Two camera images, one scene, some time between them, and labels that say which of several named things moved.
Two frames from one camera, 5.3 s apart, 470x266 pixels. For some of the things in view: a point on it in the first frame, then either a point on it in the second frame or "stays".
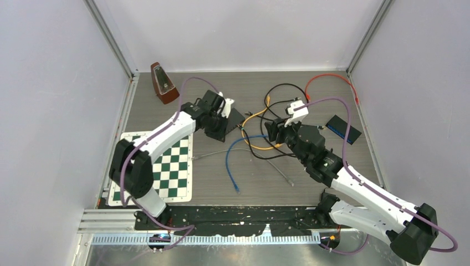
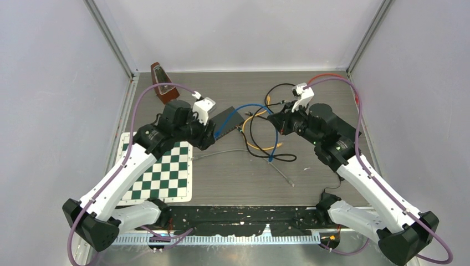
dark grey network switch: x=235 y=118 stays
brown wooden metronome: x=165 y=91 stays
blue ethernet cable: x=238 y=189 → x=271 y=158
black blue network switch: x=339 y=126 stays
